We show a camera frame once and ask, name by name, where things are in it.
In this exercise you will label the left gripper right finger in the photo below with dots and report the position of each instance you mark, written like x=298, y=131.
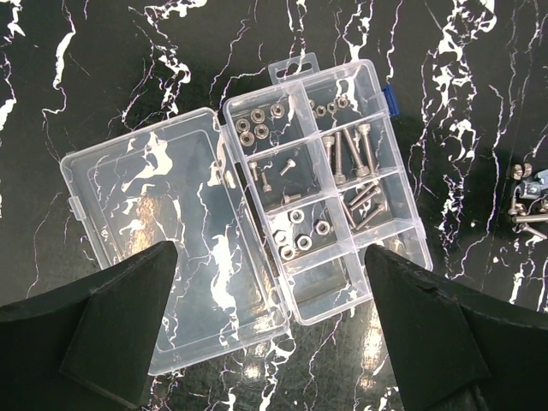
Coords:
x=455, y=348

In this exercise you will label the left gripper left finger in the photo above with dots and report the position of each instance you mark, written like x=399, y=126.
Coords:
x=87, y=345

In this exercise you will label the pile of screws and nuts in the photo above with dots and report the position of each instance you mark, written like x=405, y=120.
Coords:
x=527, y=209

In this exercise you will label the clear plastic compartment box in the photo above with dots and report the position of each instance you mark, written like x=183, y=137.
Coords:
x=271, y=203

